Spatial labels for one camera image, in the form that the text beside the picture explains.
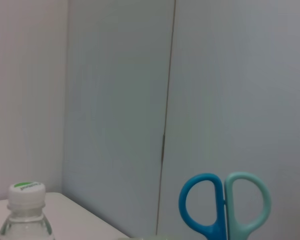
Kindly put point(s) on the blue scissors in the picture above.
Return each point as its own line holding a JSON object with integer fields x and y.
{"x": 220, "y": 215}

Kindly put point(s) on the clear green-label water bottle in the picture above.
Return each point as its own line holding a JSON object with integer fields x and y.
{"x": 25, "y": 220}

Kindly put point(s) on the translucent green fruit plate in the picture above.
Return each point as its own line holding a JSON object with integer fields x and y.
{"x": 145, "y": 238}

